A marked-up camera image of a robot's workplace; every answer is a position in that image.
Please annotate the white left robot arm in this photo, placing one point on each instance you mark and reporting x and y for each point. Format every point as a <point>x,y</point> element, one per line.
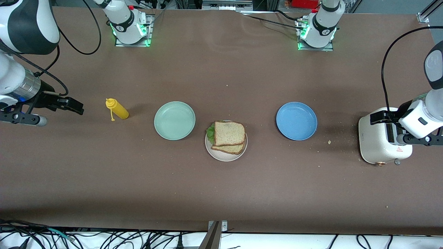
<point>323,26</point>

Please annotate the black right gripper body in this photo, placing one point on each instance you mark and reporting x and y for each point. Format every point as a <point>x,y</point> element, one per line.
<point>45,99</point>

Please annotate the white toaster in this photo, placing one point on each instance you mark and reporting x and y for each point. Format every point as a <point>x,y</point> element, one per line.
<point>375,141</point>

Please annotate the green lettuce leaf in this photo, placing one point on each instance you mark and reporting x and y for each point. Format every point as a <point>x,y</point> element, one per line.
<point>210,133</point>

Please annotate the yellow mustard squeeze bottle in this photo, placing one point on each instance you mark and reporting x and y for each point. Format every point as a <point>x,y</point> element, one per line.
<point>121,111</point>

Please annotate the brown bread slice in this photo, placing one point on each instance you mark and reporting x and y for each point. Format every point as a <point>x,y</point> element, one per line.
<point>228,133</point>
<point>232,149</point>

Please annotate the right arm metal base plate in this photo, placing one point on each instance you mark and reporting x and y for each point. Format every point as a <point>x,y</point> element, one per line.
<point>150,26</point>

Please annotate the copper toaster dial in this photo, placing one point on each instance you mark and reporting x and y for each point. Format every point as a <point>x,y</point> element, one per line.
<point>381,163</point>

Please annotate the grey metal post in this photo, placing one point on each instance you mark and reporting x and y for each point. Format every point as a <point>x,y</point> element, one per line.
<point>211,238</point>

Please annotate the small metal table bracket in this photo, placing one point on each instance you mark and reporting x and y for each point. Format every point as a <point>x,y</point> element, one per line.
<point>224,226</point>

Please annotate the grey metal frame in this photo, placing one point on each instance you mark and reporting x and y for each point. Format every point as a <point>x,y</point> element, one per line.
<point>225,5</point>

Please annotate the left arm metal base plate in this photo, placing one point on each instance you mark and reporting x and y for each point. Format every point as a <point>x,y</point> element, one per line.
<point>328,49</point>

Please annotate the mint green plate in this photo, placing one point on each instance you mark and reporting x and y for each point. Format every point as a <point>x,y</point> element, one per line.
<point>174,121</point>

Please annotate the red box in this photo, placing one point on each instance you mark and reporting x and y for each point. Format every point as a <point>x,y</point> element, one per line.
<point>304,3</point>

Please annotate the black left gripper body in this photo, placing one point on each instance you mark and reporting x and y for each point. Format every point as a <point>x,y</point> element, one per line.
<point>400,109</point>

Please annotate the blue plate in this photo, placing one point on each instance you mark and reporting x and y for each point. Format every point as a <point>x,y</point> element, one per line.
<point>296,121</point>

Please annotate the aluminium frame profile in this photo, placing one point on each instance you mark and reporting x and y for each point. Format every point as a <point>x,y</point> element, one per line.
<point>424,17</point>

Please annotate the beige plate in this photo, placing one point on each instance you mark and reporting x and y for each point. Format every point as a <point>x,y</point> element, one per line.
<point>223,156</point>

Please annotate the black power plug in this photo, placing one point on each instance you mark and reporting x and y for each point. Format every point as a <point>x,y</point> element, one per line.
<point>179,242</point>

